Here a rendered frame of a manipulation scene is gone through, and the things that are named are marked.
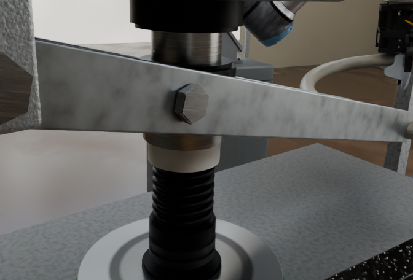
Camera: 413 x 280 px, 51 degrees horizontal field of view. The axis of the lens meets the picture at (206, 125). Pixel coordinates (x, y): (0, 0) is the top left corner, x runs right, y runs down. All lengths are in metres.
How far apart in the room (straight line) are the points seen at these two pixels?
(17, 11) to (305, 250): 0.45
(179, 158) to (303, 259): 0.24
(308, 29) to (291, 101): 6.88
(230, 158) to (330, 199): 1.07
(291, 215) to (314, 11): 6.78
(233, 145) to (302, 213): 1.11
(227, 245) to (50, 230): 0.24
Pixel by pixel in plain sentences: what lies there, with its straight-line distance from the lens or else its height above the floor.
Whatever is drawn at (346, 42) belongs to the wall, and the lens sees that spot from 7.96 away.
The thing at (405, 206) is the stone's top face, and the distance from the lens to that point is 0.74.
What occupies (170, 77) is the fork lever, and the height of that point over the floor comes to 1.06.
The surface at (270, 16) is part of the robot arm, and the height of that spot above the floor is 1.03.
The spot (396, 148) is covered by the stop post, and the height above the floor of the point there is 0.39.
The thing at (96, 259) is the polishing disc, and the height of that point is 0.85.
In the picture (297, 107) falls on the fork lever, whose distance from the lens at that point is 0.44.
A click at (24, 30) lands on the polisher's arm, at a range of 0.22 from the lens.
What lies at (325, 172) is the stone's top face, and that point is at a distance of 0.81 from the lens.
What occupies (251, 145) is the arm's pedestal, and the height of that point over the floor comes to 0.52.
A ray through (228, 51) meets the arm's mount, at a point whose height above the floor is 0.90.
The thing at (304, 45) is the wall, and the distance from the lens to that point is 7.30.
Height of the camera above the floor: 1.12
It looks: 17 degrees down
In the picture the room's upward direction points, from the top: 2 degrees clockwise
